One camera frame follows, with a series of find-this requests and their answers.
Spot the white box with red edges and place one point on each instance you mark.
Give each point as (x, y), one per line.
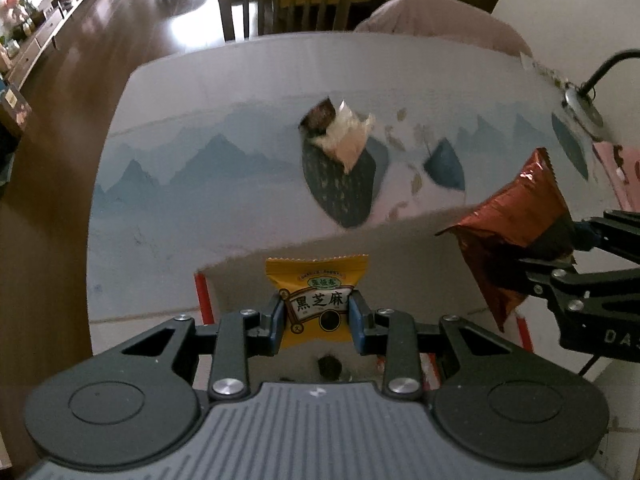
(400, 240)

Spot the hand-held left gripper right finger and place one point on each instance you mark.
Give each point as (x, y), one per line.
(357, 325)

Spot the metal lamp base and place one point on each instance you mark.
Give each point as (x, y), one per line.
(582, 110)

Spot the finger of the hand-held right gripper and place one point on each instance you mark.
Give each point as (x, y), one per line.
(580, 280)
(610, 230)

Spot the brown cake packet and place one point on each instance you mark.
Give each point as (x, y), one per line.
(317, 116)

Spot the yellow snack packet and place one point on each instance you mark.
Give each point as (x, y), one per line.
(317, 305)

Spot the wooden sideboard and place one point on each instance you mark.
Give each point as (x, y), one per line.
(40, 25)

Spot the dark red foil snack bag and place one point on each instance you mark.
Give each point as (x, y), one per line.
(515, 230)

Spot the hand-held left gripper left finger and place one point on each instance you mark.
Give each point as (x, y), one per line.
(275, 321)

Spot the cream snack packet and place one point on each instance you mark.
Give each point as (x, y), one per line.
(347, 140)

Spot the pink cloth-covered chair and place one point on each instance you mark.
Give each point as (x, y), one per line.
(440, 20)

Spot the pink patterned packet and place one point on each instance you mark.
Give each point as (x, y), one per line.
(620, 170)

